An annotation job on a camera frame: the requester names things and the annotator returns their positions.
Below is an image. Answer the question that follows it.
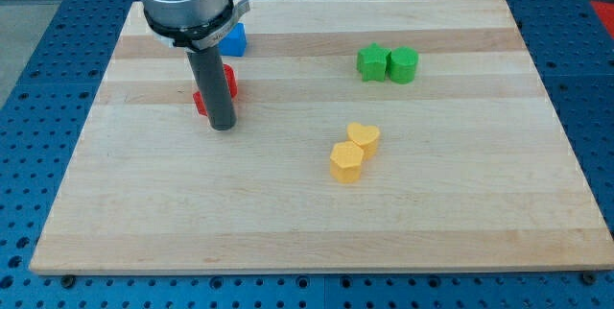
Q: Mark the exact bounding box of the black clamp ring mount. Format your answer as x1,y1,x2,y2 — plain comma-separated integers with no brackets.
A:
142,0,250,53

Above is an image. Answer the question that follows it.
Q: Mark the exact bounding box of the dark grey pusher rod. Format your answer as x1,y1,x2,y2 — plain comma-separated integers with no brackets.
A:
186,46,237,131

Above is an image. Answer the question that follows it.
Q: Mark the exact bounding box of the red circle block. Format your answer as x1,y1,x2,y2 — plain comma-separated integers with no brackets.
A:
224,64,238,98

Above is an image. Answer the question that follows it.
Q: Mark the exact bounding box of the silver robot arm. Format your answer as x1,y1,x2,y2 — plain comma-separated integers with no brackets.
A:
139,0,250,131

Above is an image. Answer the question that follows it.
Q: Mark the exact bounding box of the yellow heart block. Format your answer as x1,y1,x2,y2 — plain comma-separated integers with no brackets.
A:
346,122,381,160

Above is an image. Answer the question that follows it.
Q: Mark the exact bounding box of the green circle block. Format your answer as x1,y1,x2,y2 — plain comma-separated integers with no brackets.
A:
388,47,419,84

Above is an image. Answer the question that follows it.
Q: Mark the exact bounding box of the blue block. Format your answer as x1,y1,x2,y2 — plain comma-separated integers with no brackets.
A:
219,23,248,57

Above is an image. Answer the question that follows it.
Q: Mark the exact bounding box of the red block behind rod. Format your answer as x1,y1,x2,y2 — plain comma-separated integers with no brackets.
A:
192,91,207,116

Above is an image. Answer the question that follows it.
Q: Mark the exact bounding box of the green star block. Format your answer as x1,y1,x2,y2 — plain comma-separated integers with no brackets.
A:
356,43,391,82

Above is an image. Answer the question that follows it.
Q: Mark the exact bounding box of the yellow pentagon block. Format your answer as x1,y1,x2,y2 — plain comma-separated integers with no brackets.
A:
329,141,364,183

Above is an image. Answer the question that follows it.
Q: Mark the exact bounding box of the wooden board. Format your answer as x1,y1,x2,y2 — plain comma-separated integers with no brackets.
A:
30,0,613,275

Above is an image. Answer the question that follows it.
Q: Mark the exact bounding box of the red object at edge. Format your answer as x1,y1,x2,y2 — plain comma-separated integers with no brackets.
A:
590,0,614,37

